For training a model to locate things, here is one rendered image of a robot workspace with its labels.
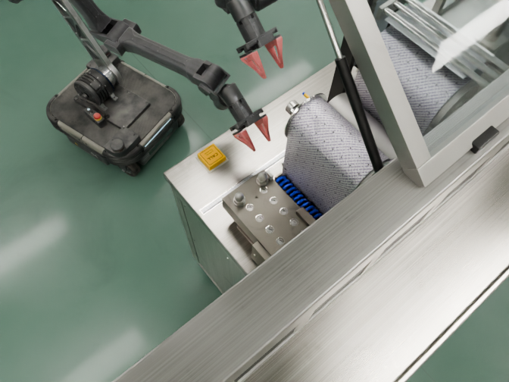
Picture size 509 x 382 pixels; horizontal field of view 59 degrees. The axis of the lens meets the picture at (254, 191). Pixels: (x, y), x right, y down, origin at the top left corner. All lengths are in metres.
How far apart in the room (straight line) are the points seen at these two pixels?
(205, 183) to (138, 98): 1.17
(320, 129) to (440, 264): 0.44
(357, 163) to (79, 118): 1.82
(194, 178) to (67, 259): 1.17
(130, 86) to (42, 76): 0.74
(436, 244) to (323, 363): 0.30
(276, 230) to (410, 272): 0.52
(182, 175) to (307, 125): 0.55
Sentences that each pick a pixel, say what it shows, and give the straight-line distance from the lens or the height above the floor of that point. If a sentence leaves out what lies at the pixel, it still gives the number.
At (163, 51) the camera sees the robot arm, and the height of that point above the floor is 1.19.
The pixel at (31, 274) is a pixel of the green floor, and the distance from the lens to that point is 2.54.
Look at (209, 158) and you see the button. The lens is 1.50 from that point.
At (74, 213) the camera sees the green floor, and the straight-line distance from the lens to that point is 2.59.
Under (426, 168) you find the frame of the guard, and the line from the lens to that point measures 0.66.
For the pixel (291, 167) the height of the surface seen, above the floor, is 1.10.
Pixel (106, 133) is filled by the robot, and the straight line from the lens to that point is 2.49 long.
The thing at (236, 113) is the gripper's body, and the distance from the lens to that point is 1.34.
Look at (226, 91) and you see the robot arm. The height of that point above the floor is 1.18.
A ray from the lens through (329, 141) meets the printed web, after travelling 1.10.
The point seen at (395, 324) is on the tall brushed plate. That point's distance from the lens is 0.81.
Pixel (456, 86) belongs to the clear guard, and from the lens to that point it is 0.71.
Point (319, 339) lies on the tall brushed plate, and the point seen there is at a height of 1.44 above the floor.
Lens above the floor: 2.20
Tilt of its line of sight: 63 degrees down
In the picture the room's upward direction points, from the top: 2 degrees clockwise
